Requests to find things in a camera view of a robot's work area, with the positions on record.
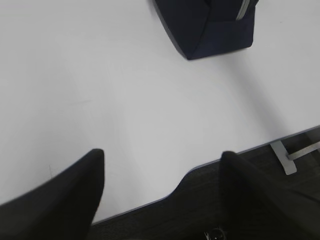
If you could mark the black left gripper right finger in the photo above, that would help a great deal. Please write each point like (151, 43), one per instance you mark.
(260, 209)

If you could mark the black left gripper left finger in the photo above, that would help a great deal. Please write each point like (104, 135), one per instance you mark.
(62, 208)

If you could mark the navy blue lunch bag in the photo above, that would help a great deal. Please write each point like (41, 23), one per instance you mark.
(204, 28)

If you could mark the black caster wheel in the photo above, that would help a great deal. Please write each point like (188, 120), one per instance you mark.
(216, 233)

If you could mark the grey metal table leg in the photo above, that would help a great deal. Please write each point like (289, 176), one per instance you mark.
(291, 148)

